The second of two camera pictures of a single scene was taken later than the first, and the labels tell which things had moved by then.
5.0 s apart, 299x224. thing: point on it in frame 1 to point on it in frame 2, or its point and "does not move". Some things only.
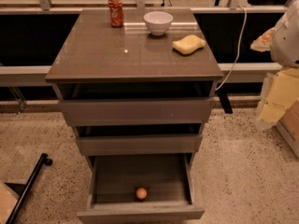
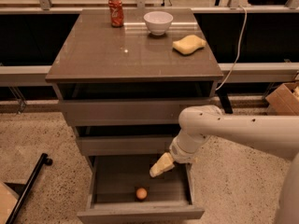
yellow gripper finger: [263, 43] to [183, 150]
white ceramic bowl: [158, 22] does not move
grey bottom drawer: [140, 189] does not move
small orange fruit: [141, 193] does not move
